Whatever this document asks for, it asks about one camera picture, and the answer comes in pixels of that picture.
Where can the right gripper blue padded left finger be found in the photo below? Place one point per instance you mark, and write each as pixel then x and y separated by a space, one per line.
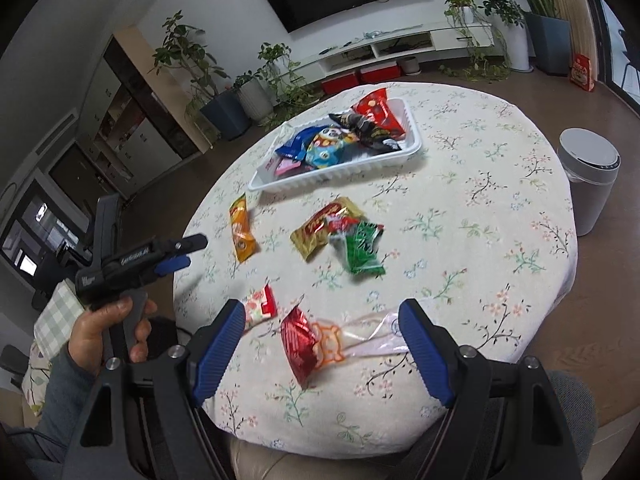
pixel 213 347

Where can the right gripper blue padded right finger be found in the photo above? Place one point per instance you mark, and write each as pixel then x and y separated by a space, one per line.
pixel 431 348

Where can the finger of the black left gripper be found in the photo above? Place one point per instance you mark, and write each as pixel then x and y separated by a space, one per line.
pixel 189 244

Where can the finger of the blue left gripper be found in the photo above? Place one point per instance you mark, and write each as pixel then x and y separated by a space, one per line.
pixel 172 265

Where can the clear white sausage packet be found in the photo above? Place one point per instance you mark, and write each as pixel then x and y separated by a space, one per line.
pixel 375 334

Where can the orange snack packet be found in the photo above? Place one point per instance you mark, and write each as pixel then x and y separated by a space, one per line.
pixel 243 240

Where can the red white candy packet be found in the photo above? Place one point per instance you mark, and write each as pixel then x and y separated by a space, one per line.
pixel 259 306

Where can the red foil snack packet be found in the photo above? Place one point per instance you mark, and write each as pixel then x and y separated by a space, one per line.
pixel 299 344

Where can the green red snack packet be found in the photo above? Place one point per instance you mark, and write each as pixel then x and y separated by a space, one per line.
pixel 356 242

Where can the gold red snack packet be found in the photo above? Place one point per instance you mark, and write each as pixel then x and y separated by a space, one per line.
pixel 315 232

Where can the black snack packet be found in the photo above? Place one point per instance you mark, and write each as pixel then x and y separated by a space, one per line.
pixel 373 137

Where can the grey sleeved left forearm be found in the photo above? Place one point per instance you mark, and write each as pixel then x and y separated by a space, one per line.
pixel 66 396

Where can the person left hand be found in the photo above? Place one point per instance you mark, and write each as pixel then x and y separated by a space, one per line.
pixel 85 345

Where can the pink snack packet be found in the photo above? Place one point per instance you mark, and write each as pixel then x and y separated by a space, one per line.
pixel 287 165

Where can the wooden white cabinet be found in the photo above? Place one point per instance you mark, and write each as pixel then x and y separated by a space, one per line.
pixel 133 125

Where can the cartoon blue snack packet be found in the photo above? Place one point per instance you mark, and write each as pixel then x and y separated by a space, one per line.
pixel 327 148

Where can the plant in white ribbed pot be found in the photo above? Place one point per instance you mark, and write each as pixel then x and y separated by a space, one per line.
pixel 261 91

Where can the plant in dark blue pot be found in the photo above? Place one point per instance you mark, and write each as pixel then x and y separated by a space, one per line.
pixel 183 51

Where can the red storage box left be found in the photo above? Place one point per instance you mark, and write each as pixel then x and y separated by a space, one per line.
pixel 340 83

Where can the red storage box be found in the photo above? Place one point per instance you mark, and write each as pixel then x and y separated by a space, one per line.
pixel 340 83
pixel 374 74

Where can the grey round trash bin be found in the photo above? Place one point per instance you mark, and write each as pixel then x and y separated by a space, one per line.
pixel 591 163

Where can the red storage box right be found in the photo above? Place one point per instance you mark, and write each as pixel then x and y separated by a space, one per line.
pixel 374 74

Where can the white tv console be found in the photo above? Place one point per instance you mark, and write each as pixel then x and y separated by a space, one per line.
pixel 431 41

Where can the small white floor pot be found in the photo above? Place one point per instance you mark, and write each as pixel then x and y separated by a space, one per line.
pixel 410 65

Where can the trailing pothos plant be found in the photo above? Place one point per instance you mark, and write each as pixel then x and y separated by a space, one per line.
pixel 464 17

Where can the red gift bag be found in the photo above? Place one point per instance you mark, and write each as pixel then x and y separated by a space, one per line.
pixel 581 72

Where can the plant in tall white pot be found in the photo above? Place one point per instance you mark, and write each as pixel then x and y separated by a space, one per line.
pixel 508 25

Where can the tall plant blue square pot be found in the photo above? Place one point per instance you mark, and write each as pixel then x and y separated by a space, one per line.
pixel 550 37

